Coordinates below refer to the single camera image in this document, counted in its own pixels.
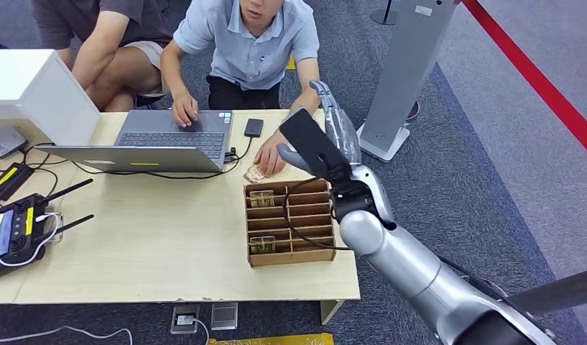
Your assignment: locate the yellow floor object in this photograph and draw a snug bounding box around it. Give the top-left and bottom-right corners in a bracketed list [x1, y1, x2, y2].
[207, 332, 335, 345]

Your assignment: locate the black external drive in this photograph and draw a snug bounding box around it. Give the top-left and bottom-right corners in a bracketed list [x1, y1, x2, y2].
[244, 118, 265, 139]

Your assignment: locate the black remote controller with antennas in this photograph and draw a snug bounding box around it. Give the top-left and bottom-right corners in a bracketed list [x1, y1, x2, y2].
[0, 178, 95, 281]

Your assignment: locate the person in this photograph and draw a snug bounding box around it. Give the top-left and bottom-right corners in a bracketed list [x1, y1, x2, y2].
[160, 0, 323, 178]
[30, 0, 175, 113]

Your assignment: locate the dark stanchion base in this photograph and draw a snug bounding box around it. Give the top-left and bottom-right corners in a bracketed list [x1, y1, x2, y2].
[369, 0, 399, 26]

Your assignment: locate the black device with yellow label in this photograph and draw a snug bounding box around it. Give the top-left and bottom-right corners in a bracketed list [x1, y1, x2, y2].
[0, 162, 35, 203]

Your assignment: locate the white floor cable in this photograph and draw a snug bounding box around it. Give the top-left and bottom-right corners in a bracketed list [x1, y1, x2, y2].
[0, 326, 134, 345]

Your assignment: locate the white controller cable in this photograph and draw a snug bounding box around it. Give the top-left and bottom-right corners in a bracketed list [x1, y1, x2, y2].
[0, 213, 61, 269]

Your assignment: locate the grey open laptop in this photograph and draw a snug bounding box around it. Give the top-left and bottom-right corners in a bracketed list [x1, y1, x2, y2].
[34, 109, 234, 175]

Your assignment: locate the person's left hand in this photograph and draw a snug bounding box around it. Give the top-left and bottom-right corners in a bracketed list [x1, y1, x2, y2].
[253, 132, 290, 178]

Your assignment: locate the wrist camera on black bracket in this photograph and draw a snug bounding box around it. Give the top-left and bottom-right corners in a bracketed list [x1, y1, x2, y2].
[278, 108, 354, 183]

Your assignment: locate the person's right hand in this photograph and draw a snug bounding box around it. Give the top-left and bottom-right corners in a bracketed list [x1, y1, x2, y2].
[171, 93, 200, 129]

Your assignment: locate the black drive cable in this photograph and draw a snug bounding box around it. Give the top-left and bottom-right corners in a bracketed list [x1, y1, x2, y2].
[69, 137, 254, 181]

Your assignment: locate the white box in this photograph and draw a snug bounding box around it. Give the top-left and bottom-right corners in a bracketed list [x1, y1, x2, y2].
[0, 49, 102, 147]

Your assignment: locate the grey floor socket plate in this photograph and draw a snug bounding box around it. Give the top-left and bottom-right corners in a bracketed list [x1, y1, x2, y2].
[210, 302, 239, 332]

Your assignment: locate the small grey box device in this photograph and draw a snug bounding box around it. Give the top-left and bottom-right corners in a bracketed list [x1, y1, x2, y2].
[0, 125, 28, 160]

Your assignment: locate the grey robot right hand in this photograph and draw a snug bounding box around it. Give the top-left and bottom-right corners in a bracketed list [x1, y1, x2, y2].
[276, 80, 364, 176]

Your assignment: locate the black desk cable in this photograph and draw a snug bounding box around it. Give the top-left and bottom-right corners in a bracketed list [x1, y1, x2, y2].
[17, 142, 70, 199]

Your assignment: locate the pale wooden table leg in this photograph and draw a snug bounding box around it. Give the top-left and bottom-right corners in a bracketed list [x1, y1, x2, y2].
[319, 299, 346, 326]

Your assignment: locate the grey pillar stand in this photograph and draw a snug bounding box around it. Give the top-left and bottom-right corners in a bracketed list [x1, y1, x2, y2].
[356, 0, 459, 164]

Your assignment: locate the red barrier strip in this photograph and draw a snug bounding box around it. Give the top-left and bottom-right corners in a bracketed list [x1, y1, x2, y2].
[461, 0, 587, 164]

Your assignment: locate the white plug cable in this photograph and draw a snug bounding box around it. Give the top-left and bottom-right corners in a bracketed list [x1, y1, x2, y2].
[187, 317, 211, 345]

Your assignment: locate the floor socket with plug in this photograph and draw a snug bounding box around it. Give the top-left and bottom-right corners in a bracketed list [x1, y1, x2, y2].
[169, 304, 200, 336]

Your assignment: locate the brown wooden slotted card box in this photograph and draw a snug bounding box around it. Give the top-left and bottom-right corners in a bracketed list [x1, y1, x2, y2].
[243, 178, 338, 269]

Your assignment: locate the chrome stanchion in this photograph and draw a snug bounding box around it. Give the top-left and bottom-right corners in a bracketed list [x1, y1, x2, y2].
[504, 272, 587, 316]

